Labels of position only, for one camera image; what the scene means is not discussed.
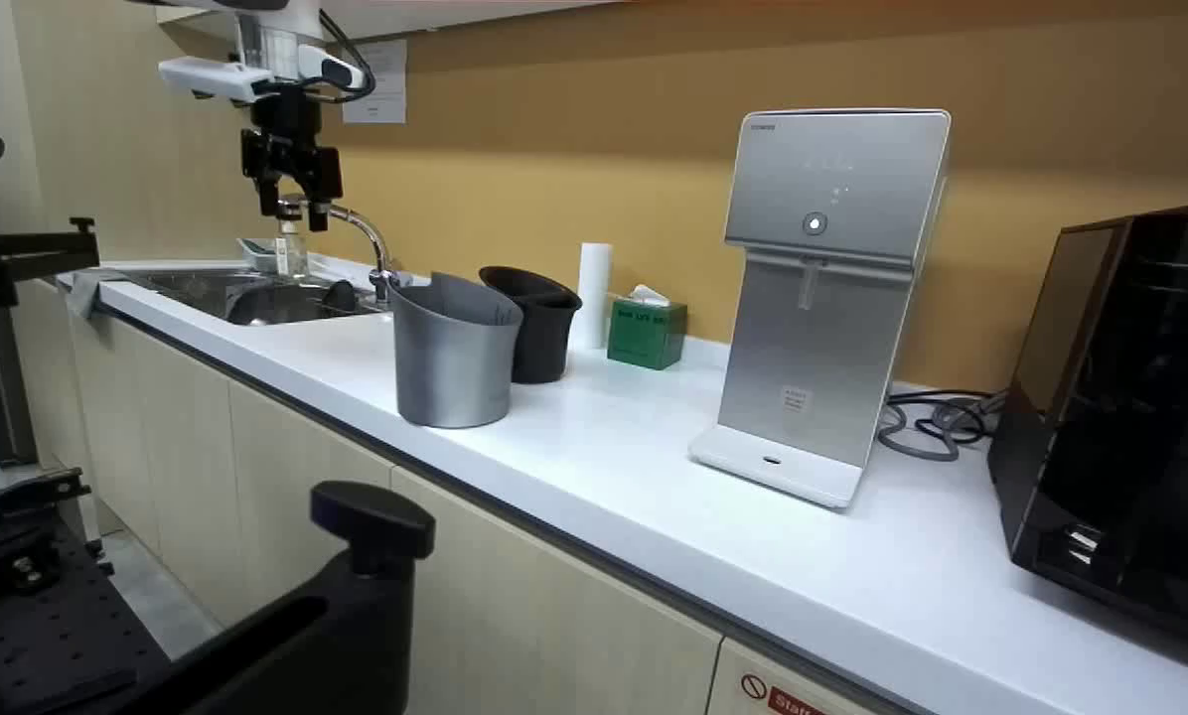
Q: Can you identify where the black power cable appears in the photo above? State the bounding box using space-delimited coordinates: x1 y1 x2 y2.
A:
874 382 1008 464

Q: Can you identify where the beige counter cabinet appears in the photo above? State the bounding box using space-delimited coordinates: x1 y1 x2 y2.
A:
10 282 894 715

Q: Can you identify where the stainless steel sink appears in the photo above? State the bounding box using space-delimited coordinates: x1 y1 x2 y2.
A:
112 260 384 329

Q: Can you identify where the black plastic can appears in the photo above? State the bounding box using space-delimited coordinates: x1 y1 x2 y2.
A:
478 260 589 389

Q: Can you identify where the grey metal cup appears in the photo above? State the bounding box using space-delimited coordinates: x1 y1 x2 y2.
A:
384 271 529 433

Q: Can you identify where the white paper wall notice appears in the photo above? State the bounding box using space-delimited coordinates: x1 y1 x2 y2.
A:
336 37 412 132

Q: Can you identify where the red warning sticker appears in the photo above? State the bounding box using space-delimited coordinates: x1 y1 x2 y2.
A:
735 671 830 715

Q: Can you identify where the white plastic bottle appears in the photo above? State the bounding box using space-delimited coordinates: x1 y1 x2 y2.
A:
576 237 620 358

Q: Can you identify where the green tissue box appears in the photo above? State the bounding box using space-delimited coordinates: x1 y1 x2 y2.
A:
605 282 691 374

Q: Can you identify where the chrome kitchen faucet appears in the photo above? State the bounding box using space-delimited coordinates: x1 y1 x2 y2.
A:
275 194 406 301

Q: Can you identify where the clear soap bottle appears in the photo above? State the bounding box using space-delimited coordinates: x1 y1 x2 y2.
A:
271 219 312 282

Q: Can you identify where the black coffee machine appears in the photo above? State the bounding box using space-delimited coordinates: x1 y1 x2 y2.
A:
986 194 1188 654

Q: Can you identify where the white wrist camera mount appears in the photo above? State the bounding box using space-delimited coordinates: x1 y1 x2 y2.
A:
156 53 278 105

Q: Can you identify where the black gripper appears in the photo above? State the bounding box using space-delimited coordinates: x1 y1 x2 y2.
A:
237 88 345 237

